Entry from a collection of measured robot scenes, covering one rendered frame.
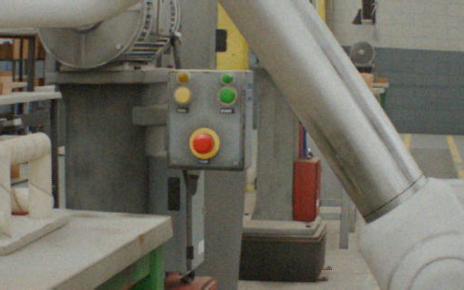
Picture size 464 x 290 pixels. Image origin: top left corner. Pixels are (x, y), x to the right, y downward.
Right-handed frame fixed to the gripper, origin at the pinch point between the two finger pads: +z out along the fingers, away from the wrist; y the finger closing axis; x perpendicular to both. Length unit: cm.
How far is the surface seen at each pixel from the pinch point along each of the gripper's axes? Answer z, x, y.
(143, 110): 36.0, -1.9, 16.6
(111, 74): 34.9, 6.8, 10.7
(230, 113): 25.8, -4.9, 37.0
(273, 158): 370, -39, -9
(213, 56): 443, 20, -47
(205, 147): 23.1, -10.7, 31.7
